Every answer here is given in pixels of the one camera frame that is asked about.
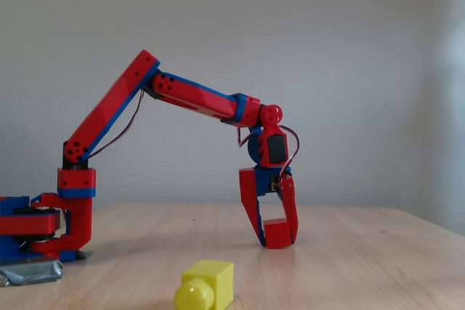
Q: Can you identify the yellow cube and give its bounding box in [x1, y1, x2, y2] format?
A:
[174, 259, 235, 310]

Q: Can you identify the red blue robot base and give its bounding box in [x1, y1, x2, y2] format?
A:
[0, 195, 63, 264]

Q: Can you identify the thin arm servo cable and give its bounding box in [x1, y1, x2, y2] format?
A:
[86, 89, 145, 160]

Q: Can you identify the thin wrist servo cable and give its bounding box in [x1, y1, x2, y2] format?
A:
[237, 124, 302, 184]

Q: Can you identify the grey duct tape piece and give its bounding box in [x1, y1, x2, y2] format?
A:
[0, 254, 64, 287]

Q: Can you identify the red cube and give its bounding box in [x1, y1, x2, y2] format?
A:
[262, 217, 292, 250]

